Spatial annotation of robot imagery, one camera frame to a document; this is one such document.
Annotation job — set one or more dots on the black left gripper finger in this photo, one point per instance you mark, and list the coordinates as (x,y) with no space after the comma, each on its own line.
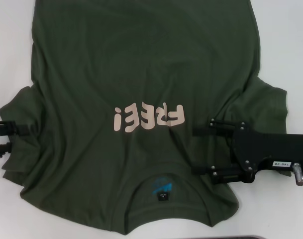
(24,131)
(2,150)

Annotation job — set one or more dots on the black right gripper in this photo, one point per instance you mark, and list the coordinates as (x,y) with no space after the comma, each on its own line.
(268,149)

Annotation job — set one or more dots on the dark green FREE! t-shirt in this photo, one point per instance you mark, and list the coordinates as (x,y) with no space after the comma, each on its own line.
(141,74)

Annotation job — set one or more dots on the dark robot torso edge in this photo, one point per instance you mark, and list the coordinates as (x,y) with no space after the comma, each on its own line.
(196,237)

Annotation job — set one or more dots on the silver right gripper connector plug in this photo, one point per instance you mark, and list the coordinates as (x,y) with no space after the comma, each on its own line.
(298,174)

